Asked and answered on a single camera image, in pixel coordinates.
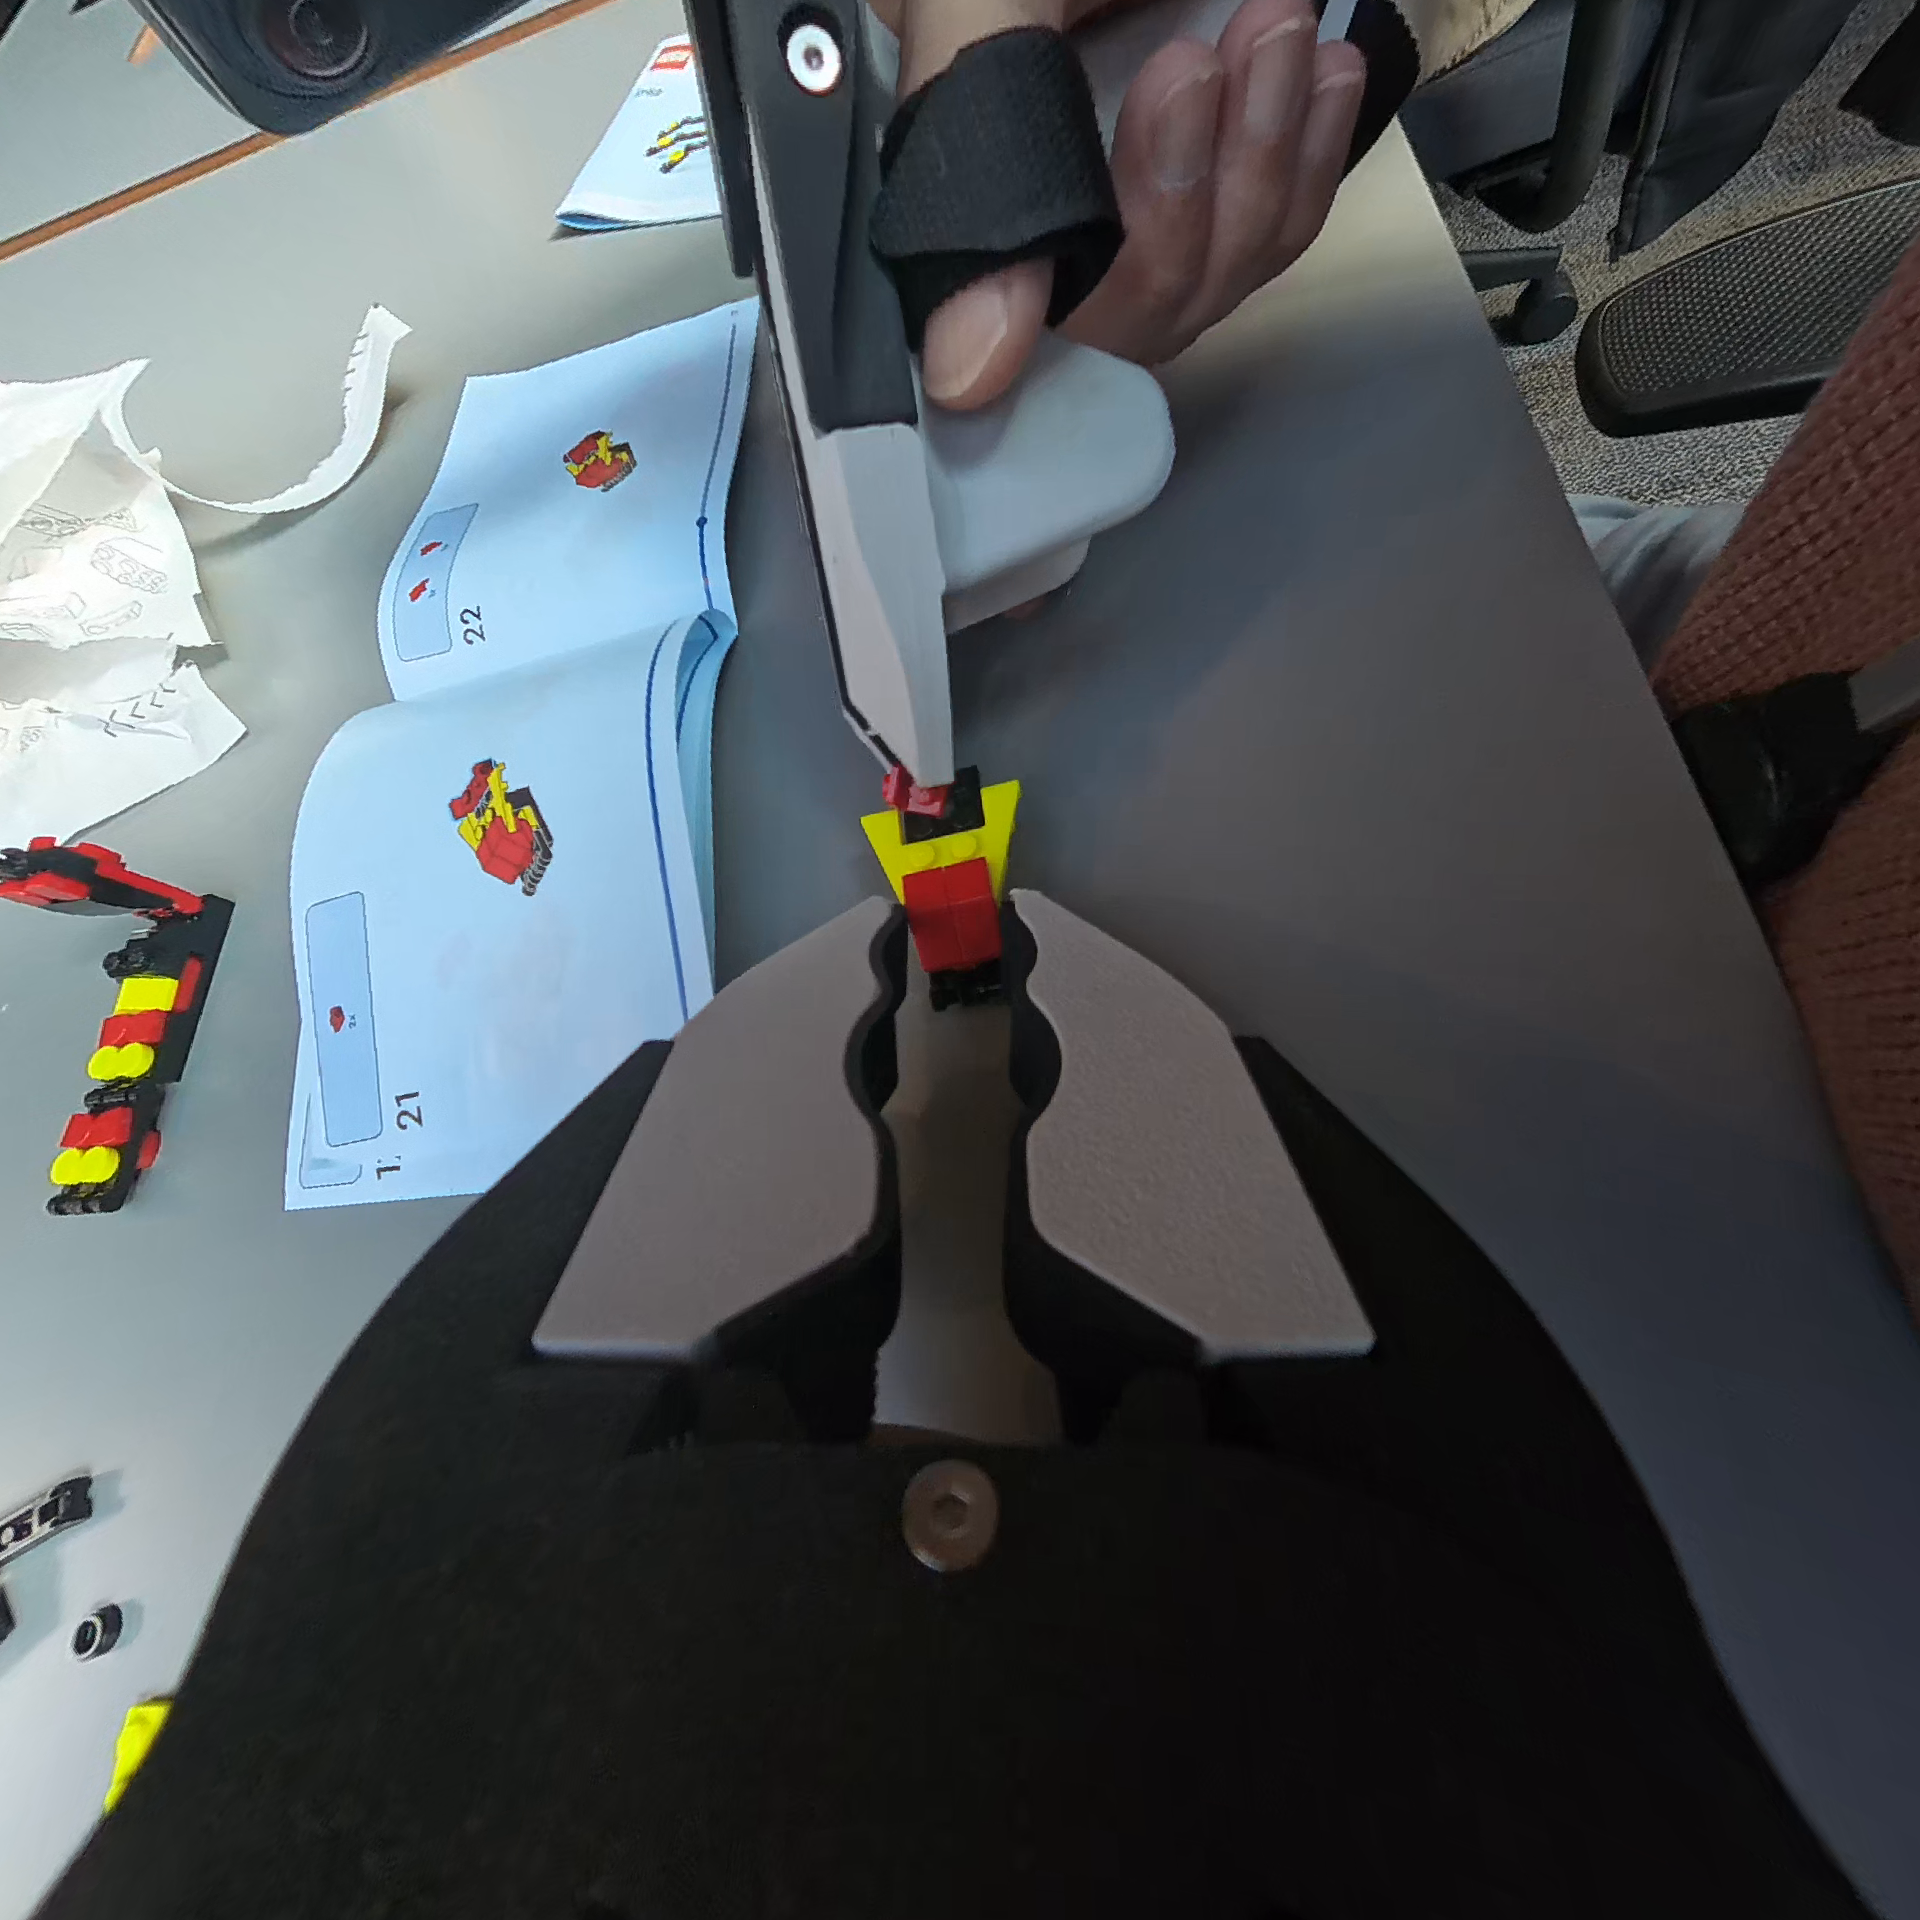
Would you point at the black office chair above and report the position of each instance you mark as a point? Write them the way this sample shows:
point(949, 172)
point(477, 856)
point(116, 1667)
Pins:
point(1724, 329)

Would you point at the person's right hand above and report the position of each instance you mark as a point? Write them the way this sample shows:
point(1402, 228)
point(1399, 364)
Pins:
point(1200, 150)

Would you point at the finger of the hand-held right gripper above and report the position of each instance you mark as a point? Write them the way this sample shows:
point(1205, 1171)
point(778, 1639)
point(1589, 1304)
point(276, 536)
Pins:
point(886, 599)

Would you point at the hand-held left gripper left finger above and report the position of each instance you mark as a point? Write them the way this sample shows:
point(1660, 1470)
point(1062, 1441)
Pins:
point(705, 1171)

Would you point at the yellow square plate brick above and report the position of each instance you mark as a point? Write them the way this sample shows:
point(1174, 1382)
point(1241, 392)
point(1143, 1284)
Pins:
point(137, 1747)

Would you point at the person's leg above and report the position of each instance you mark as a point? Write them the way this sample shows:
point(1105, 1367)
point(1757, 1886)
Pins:
point(1657, 579)

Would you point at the small red yellow brick model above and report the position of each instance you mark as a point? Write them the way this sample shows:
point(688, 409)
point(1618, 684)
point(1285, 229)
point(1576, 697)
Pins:
point(954, 901)

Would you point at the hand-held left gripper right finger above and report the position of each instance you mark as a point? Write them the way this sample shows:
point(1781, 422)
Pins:
point(1185, 1185)

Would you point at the small red toy brick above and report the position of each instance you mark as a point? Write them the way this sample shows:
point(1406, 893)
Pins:
point(905, 788)

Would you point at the pile of loose toy bricks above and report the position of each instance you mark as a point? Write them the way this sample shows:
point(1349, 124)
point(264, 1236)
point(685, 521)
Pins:
point(45, 1518)

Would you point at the long black red brick model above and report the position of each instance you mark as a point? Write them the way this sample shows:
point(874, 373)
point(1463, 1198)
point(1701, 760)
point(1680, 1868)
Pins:
point(142, 1037)

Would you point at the black round brick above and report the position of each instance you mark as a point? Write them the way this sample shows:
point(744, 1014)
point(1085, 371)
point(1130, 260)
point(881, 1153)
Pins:
point(98, 1632)

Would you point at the blue instruction booklet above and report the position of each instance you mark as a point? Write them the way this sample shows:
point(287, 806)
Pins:
point(524, 630)

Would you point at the torn white paper bag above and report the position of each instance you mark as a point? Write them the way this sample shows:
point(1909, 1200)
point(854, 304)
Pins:
point(105, 734)
point(90, 495)

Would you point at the small blue instruction leaflet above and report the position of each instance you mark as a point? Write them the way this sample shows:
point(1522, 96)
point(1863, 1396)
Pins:
point(646, 150)

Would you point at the grey desk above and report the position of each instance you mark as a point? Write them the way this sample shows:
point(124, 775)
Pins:
point(1276, 751)

